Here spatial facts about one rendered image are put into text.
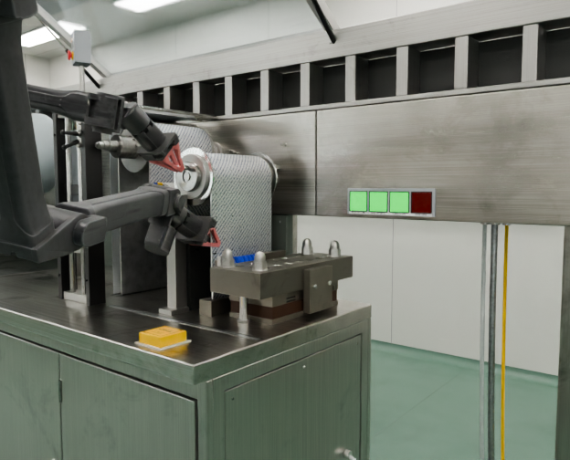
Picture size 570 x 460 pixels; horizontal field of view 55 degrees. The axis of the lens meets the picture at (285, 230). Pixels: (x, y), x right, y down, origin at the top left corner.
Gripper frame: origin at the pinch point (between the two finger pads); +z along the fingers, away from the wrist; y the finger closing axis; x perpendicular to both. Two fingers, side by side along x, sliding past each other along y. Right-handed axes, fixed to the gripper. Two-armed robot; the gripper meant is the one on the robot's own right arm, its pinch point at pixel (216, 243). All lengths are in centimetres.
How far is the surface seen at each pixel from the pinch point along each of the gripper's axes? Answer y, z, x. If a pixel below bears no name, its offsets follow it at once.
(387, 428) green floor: -24, 179, -23
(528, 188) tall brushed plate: 67, 19, 27
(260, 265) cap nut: 17.6, -1.1, -4.8
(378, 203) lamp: 30.1, 20.7, 23.4
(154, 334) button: 10.8, -17.2, -27.6
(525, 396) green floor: 19, 255, 20
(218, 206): 0.2, -4.1, 8.4
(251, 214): 0.3, 8.0, 12.5
